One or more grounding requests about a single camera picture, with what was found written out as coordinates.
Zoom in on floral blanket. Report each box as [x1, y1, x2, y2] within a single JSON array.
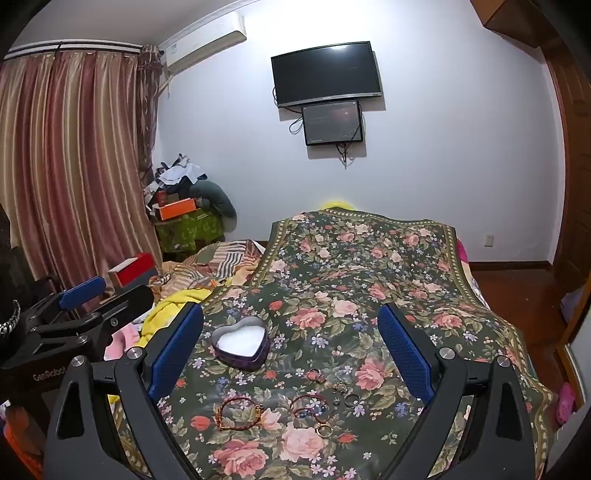
[[113, 209, 557, 480]]

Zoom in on green patterned box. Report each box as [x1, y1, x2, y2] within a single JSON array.
[[154, 210, 225, 253]]

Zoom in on orange cloth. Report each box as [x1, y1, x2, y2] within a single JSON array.
[[4, 424, 43, 468]]

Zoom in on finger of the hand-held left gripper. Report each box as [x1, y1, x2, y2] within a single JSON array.
[[18, 276, 107, 324], [28, 285, 154, 352]]

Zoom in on red and white box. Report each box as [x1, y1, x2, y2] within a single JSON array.
[[108, 253, 156, 288]]

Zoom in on pile of clothes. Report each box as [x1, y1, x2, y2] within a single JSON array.
[[145, 152, 208, 197]]

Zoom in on yellow cloth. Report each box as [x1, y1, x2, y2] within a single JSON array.
[[137, 288, 215, 348]]

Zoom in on small black wall monitor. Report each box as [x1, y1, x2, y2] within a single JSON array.
[[302, 100, 365, 147]]

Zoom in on silver chain bracelet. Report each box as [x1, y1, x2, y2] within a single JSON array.
[[0, 299, 22, 340]]

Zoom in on red and blue beaded bracelet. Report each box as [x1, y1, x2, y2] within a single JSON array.
[[291, 393, 329, 420]]

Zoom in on pink slippers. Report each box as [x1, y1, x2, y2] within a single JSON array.
[[556, 382, 578, 424]]

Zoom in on red bracelet with gold charms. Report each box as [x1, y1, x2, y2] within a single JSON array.
[[215, 396, 265, 432]]

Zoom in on striped pink curtain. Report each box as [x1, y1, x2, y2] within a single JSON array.
[[0, 45, 164, 298]]

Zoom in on striped patchwork quilt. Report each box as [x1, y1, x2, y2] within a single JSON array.
[[159, 239, 269, 301]]

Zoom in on orange box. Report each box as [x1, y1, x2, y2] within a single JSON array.
[[157, 199, 197, 221]]

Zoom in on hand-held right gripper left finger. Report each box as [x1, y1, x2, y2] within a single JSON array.
[[44, 302, 205, 480]]

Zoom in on purple heart-shaped tin box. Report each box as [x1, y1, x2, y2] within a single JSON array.
[[211, 317, 271, 373]]

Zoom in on white air conditioner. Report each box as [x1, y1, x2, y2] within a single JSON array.
[[159, 11, 247, 73]]

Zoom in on pink cloth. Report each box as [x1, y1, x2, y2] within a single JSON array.
[[104, 324, 142, 361]]

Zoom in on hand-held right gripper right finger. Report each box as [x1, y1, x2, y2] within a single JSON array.
[[378, 302, 536, 480]]

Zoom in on black wall television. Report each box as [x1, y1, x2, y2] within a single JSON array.
[[270, 41, 382, 110]]

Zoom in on wooden door frame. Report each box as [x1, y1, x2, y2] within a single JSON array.
[[480, 0, 591, 298]]

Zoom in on curtain rail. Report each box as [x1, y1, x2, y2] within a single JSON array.
[[4, 41, 144, 58]]

